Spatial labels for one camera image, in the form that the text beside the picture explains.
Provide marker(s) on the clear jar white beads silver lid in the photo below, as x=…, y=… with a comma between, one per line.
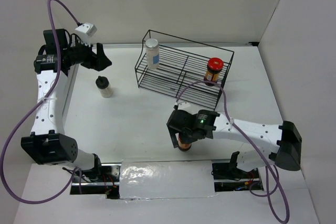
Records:
x=152, y=53

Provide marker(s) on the clear jar black lid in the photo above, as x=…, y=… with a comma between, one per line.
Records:
x=104, y=87

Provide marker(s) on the black wire rack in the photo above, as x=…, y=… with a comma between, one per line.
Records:
x=182, y=67

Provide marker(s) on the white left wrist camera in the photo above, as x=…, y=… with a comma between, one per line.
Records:
x=85, y=32

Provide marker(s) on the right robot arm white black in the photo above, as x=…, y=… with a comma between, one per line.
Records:
x=278, y=145

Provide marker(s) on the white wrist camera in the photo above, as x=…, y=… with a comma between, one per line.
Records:
x=185, y=106
x=85, y=32

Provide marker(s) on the red lid sauce jar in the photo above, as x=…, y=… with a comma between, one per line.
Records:
x=184, y=145
x=214, y=68

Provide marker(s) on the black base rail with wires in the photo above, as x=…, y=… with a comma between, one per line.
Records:
x=166, y=180

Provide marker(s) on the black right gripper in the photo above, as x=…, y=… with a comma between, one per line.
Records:
x=173, y=131

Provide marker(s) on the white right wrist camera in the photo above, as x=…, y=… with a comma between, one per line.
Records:
x=185, y=106

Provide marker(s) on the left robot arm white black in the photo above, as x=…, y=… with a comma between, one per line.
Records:
x=47, y=143

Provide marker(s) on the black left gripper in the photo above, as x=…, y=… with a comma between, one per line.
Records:
x=98, y=62

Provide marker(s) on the aluminium frame rail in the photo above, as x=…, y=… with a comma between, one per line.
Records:
x=136, y=93

